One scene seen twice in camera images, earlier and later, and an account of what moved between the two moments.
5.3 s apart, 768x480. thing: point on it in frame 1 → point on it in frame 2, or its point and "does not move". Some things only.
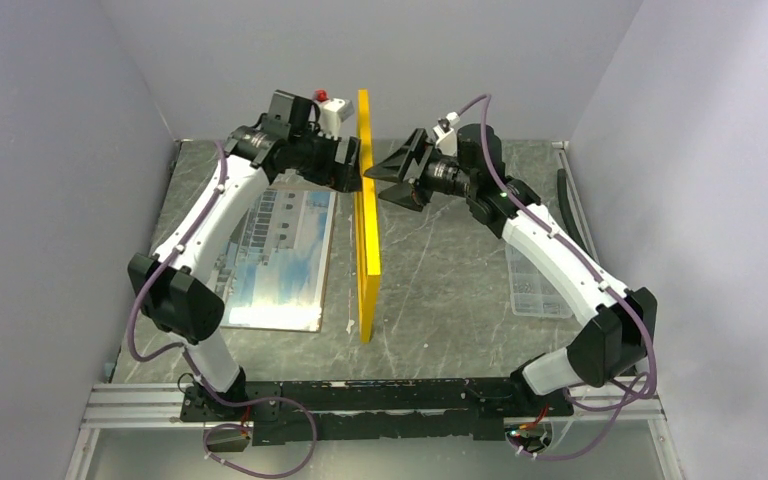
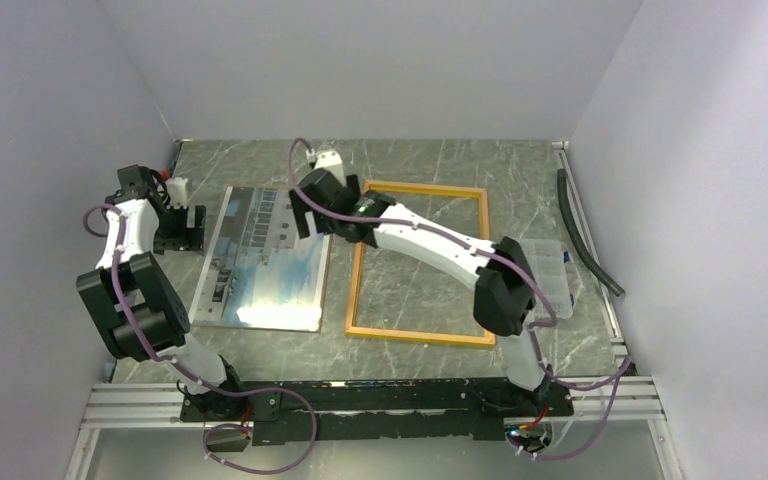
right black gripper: (396, 167) → (300, 208)
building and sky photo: (275, 272) does not move
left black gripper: (340, 176) → (179, 242)
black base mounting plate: (289, 412) does not move
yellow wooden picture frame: (369, 271) → (354, 301)
